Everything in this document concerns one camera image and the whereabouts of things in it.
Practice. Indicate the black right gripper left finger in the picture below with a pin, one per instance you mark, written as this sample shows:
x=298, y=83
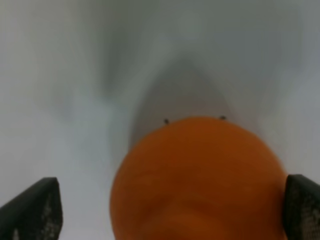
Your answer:
x=34, y=214

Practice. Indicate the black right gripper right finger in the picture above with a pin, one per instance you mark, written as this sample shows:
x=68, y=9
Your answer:
x=301, y=208

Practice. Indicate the orange fruit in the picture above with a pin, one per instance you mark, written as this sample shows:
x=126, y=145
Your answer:
x=200, y=178

